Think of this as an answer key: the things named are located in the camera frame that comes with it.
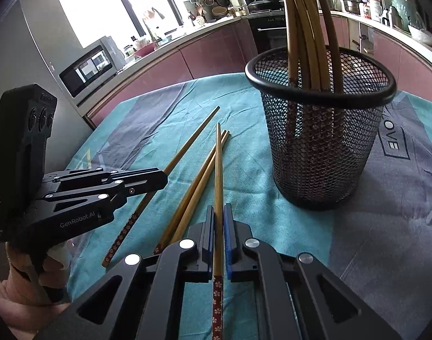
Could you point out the kitchen window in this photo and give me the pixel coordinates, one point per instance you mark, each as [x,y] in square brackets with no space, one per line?
[95,3]

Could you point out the built-in black oven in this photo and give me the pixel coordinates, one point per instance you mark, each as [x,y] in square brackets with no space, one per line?
[267,35]

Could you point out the black mesh cup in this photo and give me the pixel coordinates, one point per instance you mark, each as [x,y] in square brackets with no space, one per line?
[325,170]

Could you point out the kitchen faucet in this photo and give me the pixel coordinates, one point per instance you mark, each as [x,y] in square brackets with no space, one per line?
[151,32]

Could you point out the pink base cabinets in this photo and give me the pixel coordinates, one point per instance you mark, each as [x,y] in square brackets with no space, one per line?
[201,56]
[414,71]

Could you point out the hanging cloth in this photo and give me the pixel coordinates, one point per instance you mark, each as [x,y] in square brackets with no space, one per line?
[152,16]

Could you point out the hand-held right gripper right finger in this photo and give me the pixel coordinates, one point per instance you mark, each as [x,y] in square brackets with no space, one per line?
[229,233]

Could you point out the steel stock pot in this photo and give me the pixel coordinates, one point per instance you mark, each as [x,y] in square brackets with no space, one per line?
[351,3]

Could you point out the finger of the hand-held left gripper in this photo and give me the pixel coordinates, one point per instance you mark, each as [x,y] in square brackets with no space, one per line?
[120,194]
[148,179]

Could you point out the teal and grey tablecloth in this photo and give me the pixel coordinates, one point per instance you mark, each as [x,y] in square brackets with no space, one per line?
[159,120]

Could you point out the person's left hand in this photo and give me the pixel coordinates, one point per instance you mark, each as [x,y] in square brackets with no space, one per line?
[49,269]

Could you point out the pink bowl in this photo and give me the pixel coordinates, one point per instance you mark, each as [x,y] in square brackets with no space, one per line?
[144,50]

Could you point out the black frying pan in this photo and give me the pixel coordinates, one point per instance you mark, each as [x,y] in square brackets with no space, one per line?
[222,0]

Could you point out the white toaster oven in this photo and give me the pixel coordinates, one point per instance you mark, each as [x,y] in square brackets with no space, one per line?
[92,67]

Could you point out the white bowl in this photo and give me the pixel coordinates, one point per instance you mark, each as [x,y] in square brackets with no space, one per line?
[420,35]

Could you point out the grey refrigerator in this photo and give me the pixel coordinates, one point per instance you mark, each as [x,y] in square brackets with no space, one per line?
[24,42]

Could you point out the black wok with lid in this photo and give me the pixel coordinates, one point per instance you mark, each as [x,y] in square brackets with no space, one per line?
[260,3]

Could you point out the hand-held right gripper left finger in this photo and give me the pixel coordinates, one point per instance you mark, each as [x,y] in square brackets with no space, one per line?
[210,233]

